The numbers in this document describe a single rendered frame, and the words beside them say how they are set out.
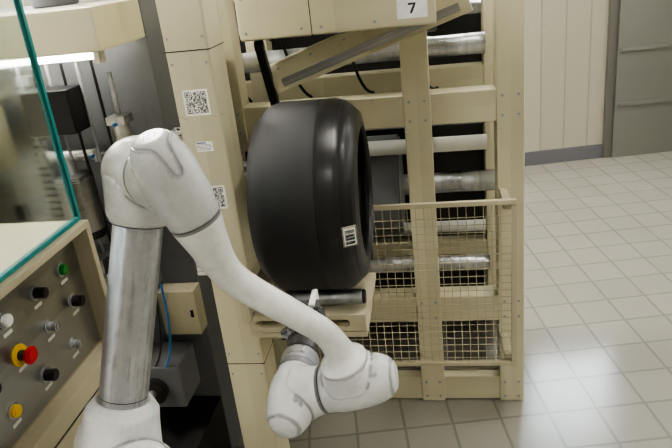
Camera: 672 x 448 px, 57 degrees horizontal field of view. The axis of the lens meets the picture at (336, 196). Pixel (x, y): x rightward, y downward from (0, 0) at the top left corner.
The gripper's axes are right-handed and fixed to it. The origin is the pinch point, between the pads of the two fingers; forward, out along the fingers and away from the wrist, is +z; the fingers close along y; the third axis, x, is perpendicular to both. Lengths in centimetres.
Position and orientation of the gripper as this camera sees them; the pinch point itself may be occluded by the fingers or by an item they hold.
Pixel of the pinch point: (313, 301)
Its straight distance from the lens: 166.9
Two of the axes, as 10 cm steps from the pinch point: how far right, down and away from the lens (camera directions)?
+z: 1.1, -4.9, 8.6
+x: 1.2, 8.7, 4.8
